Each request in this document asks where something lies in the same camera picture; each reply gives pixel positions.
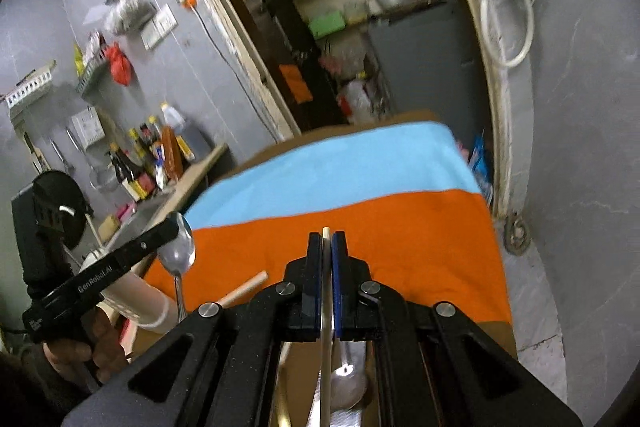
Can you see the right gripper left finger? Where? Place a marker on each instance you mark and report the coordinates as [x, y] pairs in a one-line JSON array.
[[219, 366]]

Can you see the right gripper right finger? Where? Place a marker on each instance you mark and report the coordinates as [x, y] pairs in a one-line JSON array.
[[433, 365]]

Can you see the white plastic utensil holder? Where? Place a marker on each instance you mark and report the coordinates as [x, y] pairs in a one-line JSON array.
[[140, 303]]

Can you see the steel kitchen sink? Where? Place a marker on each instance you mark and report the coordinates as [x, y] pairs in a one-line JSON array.
[[137, 222]]

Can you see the person's left hand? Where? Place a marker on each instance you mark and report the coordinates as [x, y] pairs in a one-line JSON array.
[[69, 357]]

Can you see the yellow sponge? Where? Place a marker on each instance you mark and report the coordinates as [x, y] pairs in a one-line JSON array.
[[108, 228]]

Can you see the black wok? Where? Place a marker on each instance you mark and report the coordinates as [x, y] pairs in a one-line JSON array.
[[64, 191]]

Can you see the metal mesh strainer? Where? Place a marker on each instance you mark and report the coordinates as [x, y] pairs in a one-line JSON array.
[[101, 179]]

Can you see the dark soy sauce bottle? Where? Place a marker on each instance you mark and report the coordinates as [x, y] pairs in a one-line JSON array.
[[125, 175]]

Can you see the orange snack packet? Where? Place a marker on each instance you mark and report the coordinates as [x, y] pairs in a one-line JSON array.
[[171, 154]]

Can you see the blue orange brown table cloth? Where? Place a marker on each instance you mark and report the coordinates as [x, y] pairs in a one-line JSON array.
[[401, 192]]

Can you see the large dark vinegar jug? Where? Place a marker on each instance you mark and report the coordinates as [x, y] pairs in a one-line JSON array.
[[191, 140]]

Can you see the red plastic bag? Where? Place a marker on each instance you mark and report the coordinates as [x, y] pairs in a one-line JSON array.
[[120, 67]]

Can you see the clear hanging plastic bag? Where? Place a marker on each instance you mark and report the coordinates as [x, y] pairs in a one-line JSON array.
[[126, 16]]

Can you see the green box on shelf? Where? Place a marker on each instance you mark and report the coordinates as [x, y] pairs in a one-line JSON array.
[[327, 24]]

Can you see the white wall box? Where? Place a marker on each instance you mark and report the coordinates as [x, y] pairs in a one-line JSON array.
[[87, 127]]

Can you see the white wall knife rack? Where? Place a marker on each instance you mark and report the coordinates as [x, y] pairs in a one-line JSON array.
[[30, 89]]

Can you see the grey wall spice rack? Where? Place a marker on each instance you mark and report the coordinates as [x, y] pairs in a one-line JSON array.
[[93, 72]]

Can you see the white wall socket panel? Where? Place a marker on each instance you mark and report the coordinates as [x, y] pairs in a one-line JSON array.
[[158, 27]]

